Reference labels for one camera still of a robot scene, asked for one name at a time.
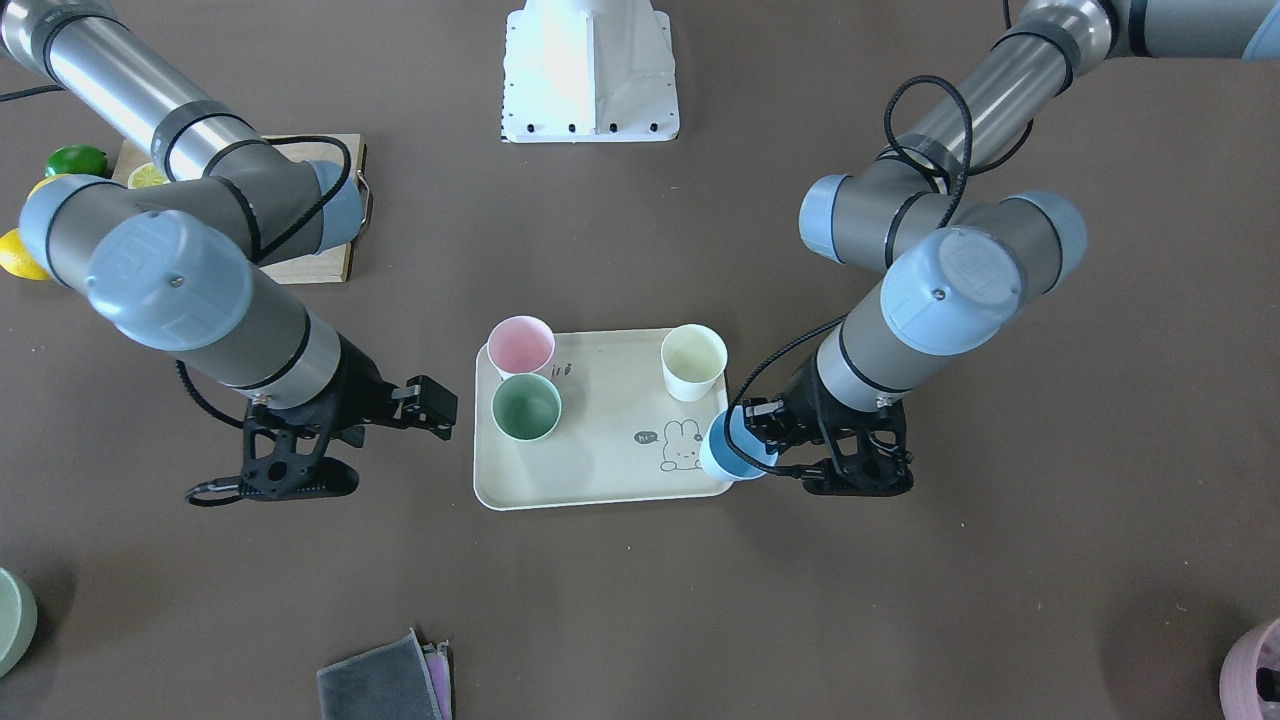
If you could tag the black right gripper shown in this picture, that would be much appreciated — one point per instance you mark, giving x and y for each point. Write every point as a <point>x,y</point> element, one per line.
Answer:
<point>366,386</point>

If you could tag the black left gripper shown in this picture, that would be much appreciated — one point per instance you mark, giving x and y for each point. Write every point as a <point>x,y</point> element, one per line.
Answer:
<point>803,407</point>

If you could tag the light blue cup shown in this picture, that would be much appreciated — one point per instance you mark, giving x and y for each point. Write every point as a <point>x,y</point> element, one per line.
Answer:
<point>719,457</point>

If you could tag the cream white cup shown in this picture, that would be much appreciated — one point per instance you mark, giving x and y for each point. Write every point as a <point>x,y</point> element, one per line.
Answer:
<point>692,357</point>

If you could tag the mint green cup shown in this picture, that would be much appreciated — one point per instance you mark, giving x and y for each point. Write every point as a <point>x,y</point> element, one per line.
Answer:
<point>526,407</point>

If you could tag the pink cup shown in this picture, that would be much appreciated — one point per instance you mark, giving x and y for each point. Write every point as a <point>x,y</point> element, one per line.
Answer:
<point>521,344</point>

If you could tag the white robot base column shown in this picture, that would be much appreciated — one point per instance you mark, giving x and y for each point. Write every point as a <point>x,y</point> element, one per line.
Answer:
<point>589,72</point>

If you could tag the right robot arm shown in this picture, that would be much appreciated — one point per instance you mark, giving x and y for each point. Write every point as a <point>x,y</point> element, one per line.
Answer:
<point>179,267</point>

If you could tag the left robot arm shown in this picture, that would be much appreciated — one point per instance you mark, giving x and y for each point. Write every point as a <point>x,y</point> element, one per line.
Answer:
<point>953,273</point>

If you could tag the cream rabbit tray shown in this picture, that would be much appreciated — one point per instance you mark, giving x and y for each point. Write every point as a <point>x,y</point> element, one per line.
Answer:
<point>621,436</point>

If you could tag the grey folded cloth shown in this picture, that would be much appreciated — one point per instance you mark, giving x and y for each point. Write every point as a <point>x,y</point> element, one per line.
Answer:
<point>406,679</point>

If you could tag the lemon slice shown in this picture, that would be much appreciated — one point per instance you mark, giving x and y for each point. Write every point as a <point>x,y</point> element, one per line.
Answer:
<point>146,175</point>

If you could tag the green lime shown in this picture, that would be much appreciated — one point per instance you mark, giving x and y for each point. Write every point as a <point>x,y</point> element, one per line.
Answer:
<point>78,159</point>

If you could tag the whole yellow lemon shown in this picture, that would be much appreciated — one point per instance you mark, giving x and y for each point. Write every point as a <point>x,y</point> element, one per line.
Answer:
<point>44,181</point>
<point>16,260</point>

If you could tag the mint green bowl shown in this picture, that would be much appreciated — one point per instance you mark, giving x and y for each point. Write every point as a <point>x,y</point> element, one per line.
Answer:
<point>19,615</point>

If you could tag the pink bowl with ice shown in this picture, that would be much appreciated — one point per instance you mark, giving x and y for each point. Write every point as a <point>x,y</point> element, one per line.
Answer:
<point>1248,678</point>

